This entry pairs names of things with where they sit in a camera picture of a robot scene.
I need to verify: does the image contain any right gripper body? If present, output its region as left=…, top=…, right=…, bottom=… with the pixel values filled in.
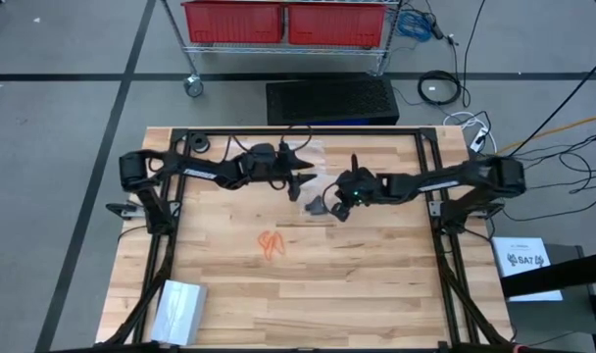
left=334, top=169, right=380, bottom=205

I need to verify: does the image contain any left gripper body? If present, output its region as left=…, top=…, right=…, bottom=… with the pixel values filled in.
left=271, top=149, right=299, bottom=185

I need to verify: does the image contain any orange rubber band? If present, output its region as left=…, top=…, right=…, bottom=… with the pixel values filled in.
left=270, top=231, right=287, bottom=258
left=257, top=229, right=275, bottom=262

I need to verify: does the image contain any black perforated floor mat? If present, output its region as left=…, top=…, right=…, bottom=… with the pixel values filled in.
left=266, top=77, right=401, bottom=126

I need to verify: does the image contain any black tape roll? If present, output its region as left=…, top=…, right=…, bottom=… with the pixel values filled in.
left=188, top=131, right=212, bottom=154

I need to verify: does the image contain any white power strip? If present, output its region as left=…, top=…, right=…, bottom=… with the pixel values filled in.
left=469, top=126, right=490, bottom=154

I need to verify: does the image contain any red plastic storage bin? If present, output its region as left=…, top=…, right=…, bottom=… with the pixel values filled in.
left=180, top=0, right=285, bottom=45
left=286, top=2, right=387, bottom=49

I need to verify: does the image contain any black power adapter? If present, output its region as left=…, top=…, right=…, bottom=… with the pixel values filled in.
left=426, top=12, right=449, bottom=41

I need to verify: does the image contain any white SA7 booklet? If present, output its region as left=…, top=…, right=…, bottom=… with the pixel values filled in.
left=492, top=236, right=564, bottom=303

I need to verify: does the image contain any black bar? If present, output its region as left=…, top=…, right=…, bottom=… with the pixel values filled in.
left=499, top=248, right=596, bottom=301

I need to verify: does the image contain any grey cart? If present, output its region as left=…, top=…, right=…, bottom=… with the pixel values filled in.
left=503, top=242, right=596, bottom=353

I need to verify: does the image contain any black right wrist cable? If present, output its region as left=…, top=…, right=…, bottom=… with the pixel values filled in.
left=320, top=180, right=341, bottom=215

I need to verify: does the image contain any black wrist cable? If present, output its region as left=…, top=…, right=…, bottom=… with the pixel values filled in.
left=277, top=124, right=313, bottom=153
left=320, top=180, right=341, bottom=215

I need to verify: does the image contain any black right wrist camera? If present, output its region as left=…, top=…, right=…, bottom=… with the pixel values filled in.
left=328, top=199, right=352, bottom=223

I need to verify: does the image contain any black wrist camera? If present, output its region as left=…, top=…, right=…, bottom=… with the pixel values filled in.
left=328, top=199, right=352, bottom=223
left=286, top=178, right=303, bottom=203

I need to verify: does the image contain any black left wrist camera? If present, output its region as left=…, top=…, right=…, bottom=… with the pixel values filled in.
left=286, top=178, right=303, bottom=203

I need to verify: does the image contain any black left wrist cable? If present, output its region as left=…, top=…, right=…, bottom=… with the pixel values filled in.
left=277, top=124, right=313, bottom=153

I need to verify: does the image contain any black aluminium table frame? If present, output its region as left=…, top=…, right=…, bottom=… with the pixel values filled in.
left=99, top=126, right=518, bottom=353

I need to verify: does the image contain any chrome wire shelf rack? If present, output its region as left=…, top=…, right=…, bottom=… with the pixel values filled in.
left=159, top=0, right=407, bottom=98

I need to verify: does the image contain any black cable coil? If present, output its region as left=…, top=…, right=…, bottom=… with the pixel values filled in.
left=417, top=70, right=464, bottom=107

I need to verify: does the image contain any white cable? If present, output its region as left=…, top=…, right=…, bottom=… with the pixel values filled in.
left=443, top=111, right=499, bottom=154

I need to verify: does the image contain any silver mounting bracket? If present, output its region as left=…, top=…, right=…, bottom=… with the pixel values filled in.
left=106, top=202, right=147, bottom=220

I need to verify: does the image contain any blue cable coil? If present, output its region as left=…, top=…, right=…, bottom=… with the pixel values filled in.
left=394, top=9, right=434, bottom=43

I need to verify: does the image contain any curved black floor cable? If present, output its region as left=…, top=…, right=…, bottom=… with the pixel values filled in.
left=462, top=0, right=488, bottom=109

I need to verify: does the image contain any orange extension cable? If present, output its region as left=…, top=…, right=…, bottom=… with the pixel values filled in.
left=498, top=111, right=596, bottom=153

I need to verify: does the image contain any looped black cable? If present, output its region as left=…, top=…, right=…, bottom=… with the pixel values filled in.
left=511, top=136, right=596, bottom=195

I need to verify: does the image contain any straight black floor cable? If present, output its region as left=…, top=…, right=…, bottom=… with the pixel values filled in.
left=506, top=62, right=596, bottom=159

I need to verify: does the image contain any long black cable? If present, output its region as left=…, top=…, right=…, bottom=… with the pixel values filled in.
left=501, top=185, right=596, bottom=223

